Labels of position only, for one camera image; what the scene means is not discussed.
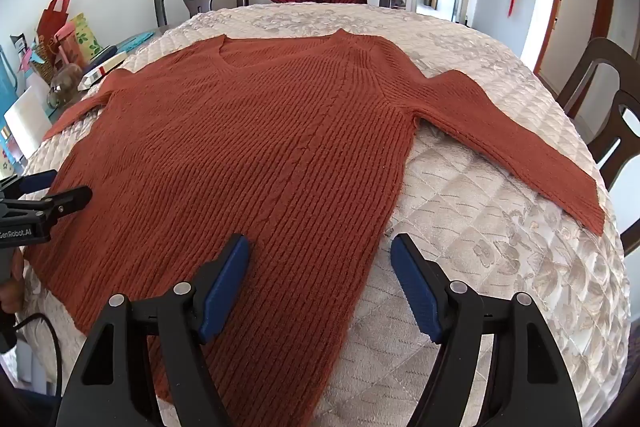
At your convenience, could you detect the rust knit sweater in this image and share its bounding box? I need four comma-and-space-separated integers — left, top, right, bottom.
42, 29, 607, 425

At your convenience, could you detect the white card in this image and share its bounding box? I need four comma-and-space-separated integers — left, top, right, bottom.
4, 82, 54, 158

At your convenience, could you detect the black cable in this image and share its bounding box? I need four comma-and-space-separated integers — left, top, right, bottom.
14, 314, 67, 389

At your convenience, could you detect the dark blue case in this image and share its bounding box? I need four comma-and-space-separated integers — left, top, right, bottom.
87, 46, 121, 68

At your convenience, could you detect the wicker basket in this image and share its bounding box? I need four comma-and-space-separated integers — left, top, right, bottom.
30, 41, 58, 82

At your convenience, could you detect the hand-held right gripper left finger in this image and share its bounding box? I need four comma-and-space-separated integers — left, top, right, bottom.
56, 233, 251, 427

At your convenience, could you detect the turquoise flat tray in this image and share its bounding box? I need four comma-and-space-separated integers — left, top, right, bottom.
117, 31, 155, 54

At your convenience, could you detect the pink bottle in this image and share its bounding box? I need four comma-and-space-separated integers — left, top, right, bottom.
55, 24, 79, 68

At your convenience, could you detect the green floral bag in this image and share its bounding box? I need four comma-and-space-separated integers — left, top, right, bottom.
70, 13, 103, 60

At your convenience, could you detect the beige quilted floral tablecloth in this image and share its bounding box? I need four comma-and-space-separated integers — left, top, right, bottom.
15, 2, 632, 427

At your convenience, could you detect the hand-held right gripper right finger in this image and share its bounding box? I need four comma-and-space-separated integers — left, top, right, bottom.
391, 233, 583, 427

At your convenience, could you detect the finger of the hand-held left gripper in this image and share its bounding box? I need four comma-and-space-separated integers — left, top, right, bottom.
2, 186, 94, 222
0, 169, 57, 198

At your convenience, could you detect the red gift bag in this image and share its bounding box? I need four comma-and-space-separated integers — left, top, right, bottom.
36, 0, 72, 44

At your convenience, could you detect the floral printed box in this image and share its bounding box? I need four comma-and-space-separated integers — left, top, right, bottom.
0, 127, 26, 178

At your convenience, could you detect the person's left hand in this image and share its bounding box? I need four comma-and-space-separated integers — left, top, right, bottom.
0, 251, 26, 314

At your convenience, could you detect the round glass jar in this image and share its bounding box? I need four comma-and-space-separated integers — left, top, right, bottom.
46, 63, 84, 110

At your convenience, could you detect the turquoise plastic jug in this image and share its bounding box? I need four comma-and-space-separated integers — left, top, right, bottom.
0, 47, 19, 118

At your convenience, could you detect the white and red box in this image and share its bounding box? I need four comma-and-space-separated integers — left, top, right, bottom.
77, 54, 126, 90

